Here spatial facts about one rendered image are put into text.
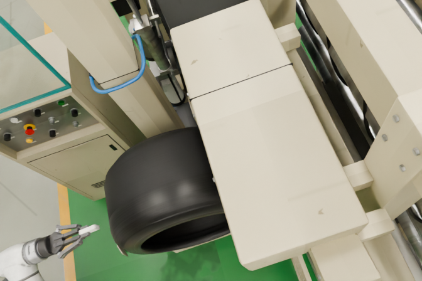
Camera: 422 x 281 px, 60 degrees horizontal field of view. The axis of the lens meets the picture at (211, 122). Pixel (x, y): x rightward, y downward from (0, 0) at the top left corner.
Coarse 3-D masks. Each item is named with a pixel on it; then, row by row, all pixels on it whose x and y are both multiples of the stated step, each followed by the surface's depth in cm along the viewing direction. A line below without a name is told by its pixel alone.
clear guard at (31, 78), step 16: (0, 16) 121; (0, 32) 125; (16, 32) 128; (0, 48) 131; (16, 48) 133; (32, 48) 136; (0, 64) 138; (16, 64) 140; (32, 64) 142; (48, 64) 145; (0, 80) 145; (16, 80) 147; (32, 80) 150; (48, 80) 152; (64, 80) 155; (0, 96) 152; (16, 96) 155; (32, 96) 158; (48, 96) 160; (0, 112) 160
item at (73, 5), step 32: (32, 0) 78; (64, 0) 80; (96, 0) 85; (64, 32) 88; (96, 32) 91; (96, 64) 100; (128, 64) 104; (128, 96) 117; (160, 96) 129; (160, 128) 140
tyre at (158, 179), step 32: (192, 128) 123; (128, 160) 118; (160, 160) 114; (192, 160) 113; (128, 192) 114; (160, 192) 109; (192, 192) 108; (128, 224) 113; (160, 224) 110; (192, 224) 159; (224, 224) 154
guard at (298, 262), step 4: (296, 256) 154; (300, 256) 137; (292, 260) 199; (296, 260) 170; (300, 260) 136; (296, 264) 180; (300, 264) 136; (304, 264) 136; (296, 268) 197; (300, 268) 163; (304, 268) 135; (296, 272) 196; (300, 272) 173; (304, 272) 134; (308, 272) 134; (300, 276) 186; (304, 276) 156; (308, 276) 134; (300, 280) 194; (304, 280) 166; (308, 280) 133
